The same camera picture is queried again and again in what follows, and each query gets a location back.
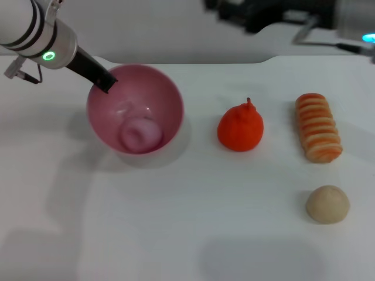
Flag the pink plastic bowl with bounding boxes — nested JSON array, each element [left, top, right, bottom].
[[86, 64, 185, 156]]

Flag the beige round bun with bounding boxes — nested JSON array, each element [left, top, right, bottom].
[[306, 184, 351, 225]]

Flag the pink toy peach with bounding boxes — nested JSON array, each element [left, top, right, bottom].
[[118, 116, 164, 153]]

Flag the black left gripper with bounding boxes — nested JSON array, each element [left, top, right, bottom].
[[66, 46, 118, 95]]

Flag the orange toy pear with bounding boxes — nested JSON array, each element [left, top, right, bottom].
[[217, 97, 264, 152]]

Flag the left arm cable with plug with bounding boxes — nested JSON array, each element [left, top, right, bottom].
[[4, 57, 44, 85]]

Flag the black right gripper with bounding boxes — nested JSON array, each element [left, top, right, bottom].
[[204, 0, 340, 34]]

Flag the arm cable with plug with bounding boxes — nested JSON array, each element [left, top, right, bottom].
[[4, 57, 44, 85], [292, 14, 375, 64]]

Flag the orange striped bread roll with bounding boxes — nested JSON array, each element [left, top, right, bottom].
[[295, 92, 343, 163]]

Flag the right arm cable with plug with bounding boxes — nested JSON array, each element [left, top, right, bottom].
[[292, 14, 375, 64]]

